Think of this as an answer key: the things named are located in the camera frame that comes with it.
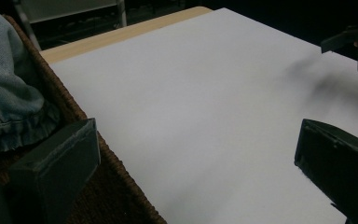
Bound white board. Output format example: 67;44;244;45
49;7;358;224

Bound brown woven basket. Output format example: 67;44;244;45
0;13;169;224

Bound white metal stand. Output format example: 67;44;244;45
12;0;129;51

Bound light blue denim shorts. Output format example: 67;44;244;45
0;0;62;157

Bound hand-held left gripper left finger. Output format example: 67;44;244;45
7;118;102;224

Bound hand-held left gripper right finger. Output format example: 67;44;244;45
294;119;358;224

